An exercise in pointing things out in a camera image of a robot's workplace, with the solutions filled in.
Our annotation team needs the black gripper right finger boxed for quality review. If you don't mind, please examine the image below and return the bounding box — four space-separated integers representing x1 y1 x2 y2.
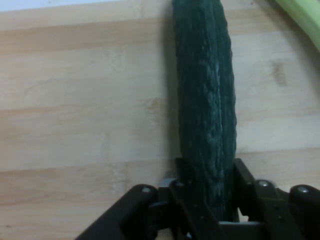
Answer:
233 157 320 240

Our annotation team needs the pale green vegetable stalk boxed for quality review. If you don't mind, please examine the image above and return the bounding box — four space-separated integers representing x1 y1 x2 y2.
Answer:
264 0 320 53

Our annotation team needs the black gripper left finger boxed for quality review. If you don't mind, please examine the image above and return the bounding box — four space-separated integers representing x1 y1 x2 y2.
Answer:
74 157 219 240

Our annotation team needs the dark green cucumber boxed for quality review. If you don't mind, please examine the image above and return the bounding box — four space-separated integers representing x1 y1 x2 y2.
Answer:
171 0 237 222

